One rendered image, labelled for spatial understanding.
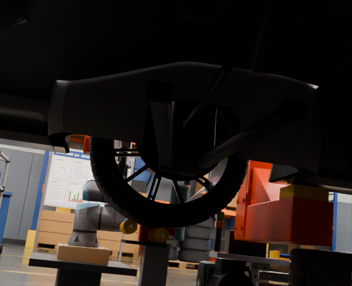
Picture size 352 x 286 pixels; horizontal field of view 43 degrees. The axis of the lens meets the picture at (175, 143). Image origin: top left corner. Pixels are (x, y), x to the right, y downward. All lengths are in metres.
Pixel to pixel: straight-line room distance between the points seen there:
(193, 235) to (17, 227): 5.14
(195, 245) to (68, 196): 2.87
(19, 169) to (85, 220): 9.88
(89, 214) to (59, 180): 5.22
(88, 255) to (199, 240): 6.77
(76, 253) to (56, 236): 8.64
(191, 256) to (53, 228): 3.70
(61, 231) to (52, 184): 3.49
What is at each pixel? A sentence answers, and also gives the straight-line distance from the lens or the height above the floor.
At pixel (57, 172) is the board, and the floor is 1.43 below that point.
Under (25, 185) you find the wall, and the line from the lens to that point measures 12.64.
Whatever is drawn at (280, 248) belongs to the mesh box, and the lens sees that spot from 10.58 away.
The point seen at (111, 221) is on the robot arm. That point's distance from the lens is 2.87.
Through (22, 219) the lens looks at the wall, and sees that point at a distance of 12.60.
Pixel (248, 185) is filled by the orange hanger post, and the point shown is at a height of 0.77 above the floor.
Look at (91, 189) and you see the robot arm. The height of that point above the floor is 0.70.
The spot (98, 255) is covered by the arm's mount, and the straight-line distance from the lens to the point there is 2.80.
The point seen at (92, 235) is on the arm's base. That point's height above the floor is 0.46.
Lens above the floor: 0.46
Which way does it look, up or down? 13 degrees up
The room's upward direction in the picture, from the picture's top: 7 degrees clockwise
